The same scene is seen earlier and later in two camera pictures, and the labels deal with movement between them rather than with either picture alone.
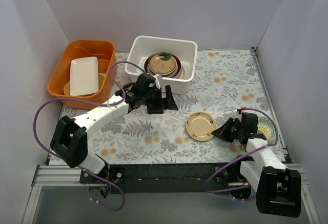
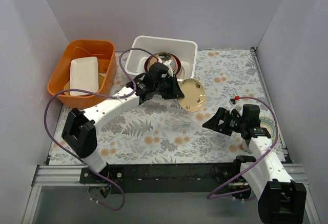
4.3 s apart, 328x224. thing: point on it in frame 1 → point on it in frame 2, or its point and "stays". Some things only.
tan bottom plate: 200,125 → 194,95
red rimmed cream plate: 166,65 stays
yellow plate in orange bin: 66,88 stays
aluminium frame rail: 52,176 stays
